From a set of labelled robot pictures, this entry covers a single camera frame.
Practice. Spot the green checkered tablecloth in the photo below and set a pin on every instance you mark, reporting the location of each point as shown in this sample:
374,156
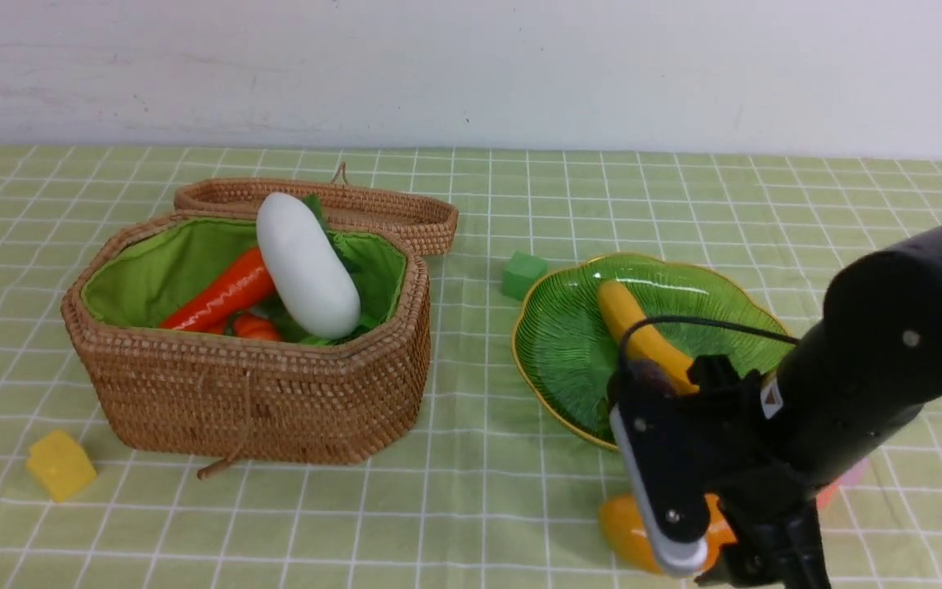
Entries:
488,491

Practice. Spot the orange pumpkin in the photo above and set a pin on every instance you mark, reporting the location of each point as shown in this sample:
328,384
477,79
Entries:
246,325

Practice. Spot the orange carrot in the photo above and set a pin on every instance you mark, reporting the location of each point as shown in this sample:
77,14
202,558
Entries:
244,284

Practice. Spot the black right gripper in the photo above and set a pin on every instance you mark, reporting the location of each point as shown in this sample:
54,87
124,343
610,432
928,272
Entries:
769,506

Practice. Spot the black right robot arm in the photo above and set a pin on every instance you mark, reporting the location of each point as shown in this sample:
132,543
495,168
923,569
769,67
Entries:
856,378

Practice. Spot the woven basket lid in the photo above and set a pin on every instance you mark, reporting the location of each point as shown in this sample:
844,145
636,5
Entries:
426,224

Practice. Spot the pink foam cube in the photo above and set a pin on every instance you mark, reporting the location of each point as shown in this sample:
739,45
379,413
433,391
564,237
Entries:
854,474

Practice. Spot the green foam cube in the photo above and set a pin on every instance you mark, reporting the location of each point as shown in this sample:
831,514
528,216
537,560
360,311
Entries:
521,272

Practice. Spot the yellow foam cube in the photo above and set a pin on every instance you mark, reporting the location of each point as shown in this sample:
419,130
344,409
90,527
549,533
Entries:
61,465

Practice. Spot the woven wicker basket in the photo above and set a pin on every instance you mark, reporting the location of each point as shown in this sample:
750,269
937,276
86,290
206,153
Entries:
234,399

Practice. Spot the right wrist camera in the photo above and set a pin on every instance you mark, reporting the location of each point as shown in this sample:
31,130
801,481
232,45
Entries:
678,516

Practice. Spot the green glass leaf plate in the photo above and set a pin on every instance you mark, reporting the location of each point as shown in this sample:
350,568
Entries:
564,350

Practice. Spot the orange foam cube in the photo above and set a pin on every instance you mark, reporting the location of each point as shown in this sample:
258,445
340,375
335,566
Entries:
827,495

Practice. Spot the white radish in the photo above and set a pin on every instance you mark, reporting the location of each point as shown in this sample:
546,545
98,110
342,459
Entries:
310,279

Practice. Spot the orange mango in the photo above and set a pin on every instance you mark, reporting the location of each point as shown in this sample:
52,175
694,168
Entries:
624,531

